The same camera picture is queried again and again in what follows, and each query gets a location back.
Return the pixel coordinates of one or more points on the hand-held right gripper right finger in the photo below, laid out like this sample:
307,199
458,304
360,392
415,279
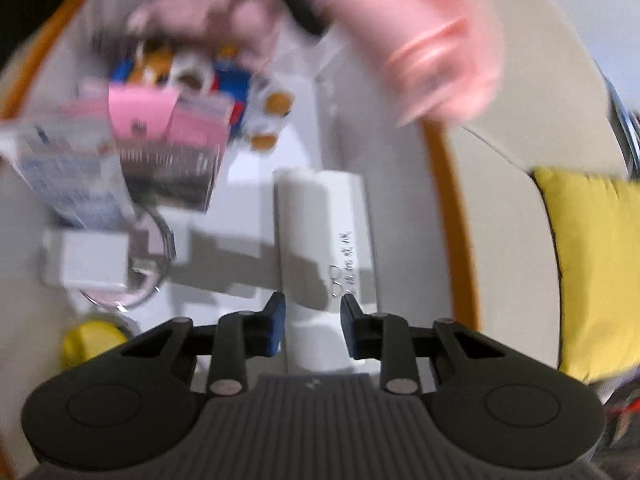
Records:
351,342

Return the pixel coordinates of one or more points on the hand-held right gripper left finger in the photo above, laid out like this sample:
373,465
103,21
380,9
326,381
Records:
272,332

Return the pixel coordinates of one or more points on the pale pink pouch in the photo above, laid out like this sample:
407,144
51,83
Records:
200,20

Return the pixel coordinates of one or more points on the white brown plush dog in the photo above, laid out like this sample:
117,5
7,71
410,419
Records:
235,85

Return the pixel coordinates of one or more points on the white long tube box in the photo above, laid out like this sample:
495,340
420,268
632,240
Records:
320,230

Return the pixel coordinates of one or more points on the clear glass bowl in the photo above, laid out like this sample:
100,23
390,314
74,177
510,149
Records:
145,265

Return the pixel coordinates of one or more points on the pale pink carton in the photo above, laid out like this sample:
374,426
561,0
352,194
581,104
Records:
200,120

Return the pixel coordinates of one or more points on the orange cardboard box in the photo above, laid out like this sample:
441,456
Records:
445,210

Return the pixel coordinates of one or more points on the yellow round object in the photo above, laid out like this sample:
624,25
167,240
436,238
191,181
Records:
92,342

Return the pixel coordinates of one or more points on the dark printed card box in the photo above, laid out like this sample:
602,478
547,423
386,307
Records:
170,175

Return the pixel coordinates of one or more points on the bright pink small box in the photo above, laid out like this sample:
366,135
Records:
140,112

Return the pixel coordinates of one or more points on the small white box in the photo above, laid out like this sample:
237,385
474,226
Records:
85,260

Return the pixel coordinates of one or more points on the blue white packet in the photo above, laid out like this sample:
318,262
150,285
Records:
70,175

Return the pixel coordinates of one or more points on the beige sofa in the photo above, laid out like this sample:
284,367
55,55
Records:
530,85

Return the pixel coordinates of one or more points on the yellow pillow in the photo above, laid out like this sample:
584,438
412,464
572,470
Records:
595,270

